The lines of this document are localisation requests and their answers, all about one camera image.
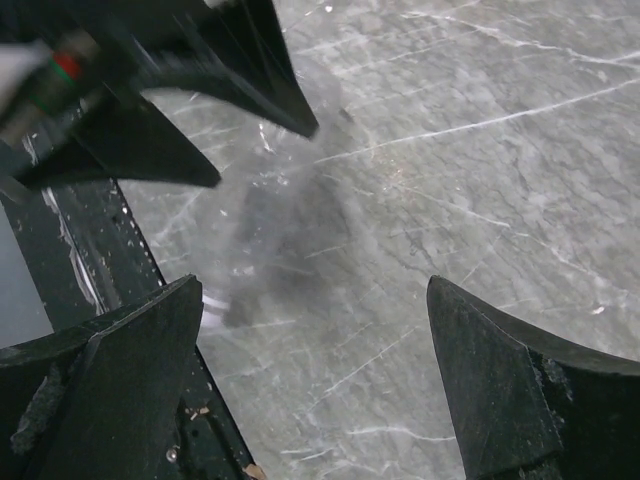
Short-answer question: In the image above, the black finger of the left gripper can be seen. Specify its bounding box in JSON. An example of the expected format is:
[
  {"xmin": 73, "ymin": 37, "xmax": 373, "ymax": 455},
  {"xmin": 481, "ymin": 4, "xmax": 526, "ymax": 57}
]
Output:
[{"xmin": 165, "ymin": 1, "xmax": 319, "ymax": 138}]

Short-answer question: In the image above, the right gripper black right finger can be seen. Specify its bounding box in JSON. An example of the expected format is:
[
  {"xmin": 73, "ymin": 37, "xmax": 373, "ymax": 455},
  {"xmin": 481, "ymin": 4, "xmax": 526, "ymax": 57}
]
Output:
[{"xmin": 426, "ymin": 276, "xmax": 639, "ymax": 480}]

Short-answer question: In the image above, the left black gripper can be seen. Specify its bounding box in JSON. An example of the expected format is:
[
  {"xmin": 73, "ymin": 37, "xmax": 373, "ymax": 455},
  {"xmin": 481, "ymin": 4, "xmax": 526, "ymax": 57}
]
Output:
[{"xmin": 1, "ymin": 1, "xmax": 221, "ymax": 189}]

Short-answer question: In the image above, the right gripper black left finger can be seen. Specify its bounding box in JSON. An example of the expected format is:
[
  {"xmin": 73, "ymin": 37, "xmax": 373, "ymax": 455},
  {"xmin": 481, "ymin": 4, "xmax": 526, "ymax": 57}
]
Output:
[{"xmin": 1, "ymin": 275, "xmax": 203, "ymax": 479}]

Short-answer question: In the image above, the clear plastic bottle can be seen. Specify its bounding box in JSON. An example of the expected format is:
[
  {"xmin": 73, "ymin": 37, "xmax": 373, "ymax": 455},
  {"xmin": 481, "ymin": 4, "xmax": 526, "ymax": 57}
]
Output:
[{"xmin": 214, "ymin": 74, "xmax": 366, "ymax": 329}]

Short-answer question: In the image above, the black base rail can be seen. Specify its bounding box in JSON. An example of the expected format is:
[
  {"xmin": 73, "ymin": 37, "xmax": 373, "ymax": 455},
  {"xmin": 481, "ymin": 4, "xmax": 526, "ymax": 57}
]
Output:
[{"xmin": 1, "ymin": 180, "xmax": 266, "ymax": 479}]

